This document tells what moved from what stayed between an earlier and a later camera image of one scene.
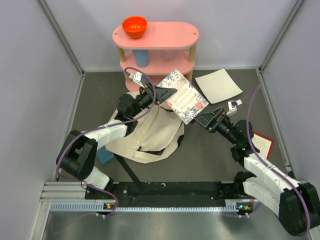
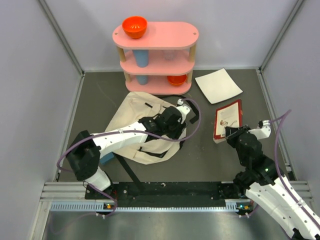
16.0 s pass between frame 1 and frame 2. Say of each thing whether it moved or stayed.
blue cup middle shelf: stayed
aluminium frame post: stayed
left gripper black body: moved
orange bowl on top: stayed
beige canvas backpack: stayed
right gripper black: moved
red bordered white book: moved
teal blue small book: stayed
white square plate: stayed
